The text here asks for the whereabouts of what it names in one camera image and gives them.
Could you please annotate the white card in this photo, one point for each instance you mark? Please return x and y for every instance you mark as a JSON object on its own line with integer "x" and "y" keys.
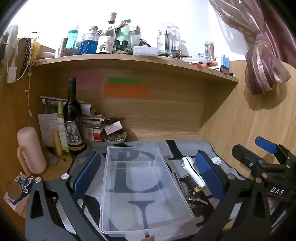
{"x": 112, "y": 127}

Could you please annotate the clear plastic packaging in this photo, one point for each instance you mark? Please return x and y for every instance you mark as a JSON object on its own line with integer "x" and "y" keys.
{"x": 168, "y": 38}

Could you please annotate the cartoon sticker card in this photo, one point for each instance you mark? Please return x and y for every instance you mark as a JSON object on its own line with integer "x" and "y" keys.
{"x": 23, "y": 180}

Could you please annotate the blue box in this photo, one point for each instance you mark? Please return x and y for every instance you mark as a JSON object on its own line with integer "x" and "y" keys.
{"x": 225, "y": 63}

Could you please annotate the wooden shelf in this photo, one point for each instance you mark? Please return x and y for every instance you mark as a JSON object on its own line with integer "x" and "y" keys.
{"x": 129, "y": 60}

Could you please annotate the pink striped curtain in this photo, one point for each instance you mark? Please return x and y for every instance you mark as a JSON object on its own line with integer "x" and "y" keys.
{"x": 261, "y": 58}

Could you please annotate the glass jar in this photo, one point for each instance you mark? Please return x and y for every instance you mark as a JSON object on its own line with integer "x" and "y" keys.
{"x": 209, "y": 51}

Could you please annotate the teal bottle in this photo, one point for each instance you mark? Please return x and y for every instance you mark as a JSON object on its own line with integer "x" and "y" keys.
{"x": 72, "y": 39}

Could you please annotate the stack of booklets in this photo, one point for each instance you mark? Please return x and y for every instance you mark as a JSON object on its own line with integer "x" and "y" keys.
{"x": 93, "y": 126}

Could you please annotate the white handheld device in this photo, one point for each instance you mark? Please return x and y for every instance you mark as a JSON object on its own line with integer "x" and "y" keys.
{"x": 192, "y": 170}

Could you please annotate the orange pens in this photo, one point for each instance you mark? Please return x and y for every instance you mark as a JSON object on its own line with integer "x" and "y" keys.
{"x": 204, "y": 63}

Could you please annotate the pink sticky note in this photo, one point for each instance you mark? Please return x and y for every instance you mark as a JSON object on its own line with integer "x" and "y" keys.
{"x": 84, "y": 80}

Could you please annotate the green spray bottle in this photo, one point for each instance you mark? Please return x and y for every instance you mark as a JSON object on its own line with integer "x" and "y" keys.
{"x": 62, "y": 129}

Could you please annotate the round mirror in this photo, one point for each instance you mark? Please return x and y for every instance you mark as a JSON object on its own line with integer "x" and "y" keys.
{"x": 15, "y": 190}

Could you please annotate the grey mat with black letters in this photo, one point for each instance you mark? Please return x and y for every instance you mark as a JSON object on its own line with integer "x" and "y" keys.
{"x": 182, "y": 148}

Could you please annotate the green sticky note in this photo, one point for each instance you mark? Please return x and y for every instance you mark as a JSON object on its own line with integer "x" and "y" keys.
{"x": 123, "y": 80}

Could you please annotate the clear bottle with illustrated label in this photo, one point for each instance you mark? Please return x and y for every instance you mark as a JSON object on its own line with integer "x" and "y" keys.
{"x": 106, "y": 44}

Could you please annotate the handwritten note paper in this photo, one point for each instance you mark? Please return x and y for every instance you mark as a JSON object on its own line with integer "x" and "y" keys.
{"x": 46, "y": 127}

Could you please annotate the patterned headband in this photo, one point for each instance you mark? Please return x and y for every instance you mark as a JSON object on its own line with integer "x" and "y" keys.
{"x": 26, "y": 53}

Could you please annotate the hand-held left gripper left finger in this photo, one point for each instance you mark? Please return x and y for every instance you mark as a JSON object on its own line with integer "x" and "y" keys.
{"x": 86, "y": 172}

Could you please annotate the mint pump bottle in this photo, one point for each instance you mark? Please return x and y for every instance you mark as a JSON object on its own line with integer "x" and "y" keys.
{"x": 122, "y": 32}

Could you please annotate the glass bottle with blue beads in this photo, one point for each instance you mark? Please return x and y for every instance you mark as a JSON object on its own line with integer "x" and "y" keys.
{"x": 89, "y": 45}

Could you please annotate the orange sticky note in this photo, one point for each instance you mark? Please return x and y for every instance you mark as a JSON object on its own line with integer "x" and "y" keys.
{"x": 126, "y": 91}

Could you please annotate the silver metal pen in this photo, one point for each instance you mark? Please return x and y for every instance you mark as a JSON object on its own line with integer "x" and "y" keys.
{"x": 178, "y": 183}

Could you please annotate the dark wine bottle elephant label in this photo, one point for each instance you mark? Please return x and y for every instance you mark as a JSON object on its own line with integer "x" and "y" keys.
{"x": 72, "y": 113}

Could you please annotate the bowl of small stones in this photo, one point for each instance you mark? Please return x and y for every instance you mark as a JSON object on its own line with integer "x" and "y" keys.
{"x": 114, "y": 138}

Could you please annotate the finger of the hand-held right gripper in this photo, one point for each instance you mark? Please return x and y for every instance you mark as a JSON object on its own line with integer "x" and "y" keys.
{"x": 266, "y": 144}
{"x": 245, "y": 155}

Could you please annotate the yellow tube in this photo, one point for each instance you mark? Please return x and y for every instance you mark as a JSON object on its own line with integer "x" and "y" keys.
{"x": 57, "y": 143}

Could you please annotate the white flat container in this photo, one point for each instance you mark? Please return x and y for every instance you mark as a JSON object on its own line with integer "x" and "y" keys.
{"x": 145, "y": 51}

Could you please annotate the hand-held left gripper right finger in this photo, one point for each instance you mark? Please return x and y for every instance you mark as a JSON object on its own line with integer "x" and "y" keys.
{"x": 209, "y": 176}

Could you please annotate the clear glass bottle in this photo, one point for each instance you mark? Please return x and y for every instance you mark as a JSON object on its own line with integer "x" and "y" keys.
{"x": 134, "y": 37}

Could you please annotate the clear plastic storage box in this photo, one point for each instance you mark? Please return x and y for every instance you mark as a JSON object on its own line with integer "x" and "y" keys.
{"x": 143, "y": 208}

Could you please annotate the white charger adapter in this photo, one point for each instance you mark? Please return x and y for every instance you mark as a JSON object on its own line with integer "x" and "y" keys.
{"x": 216, "y": 160}

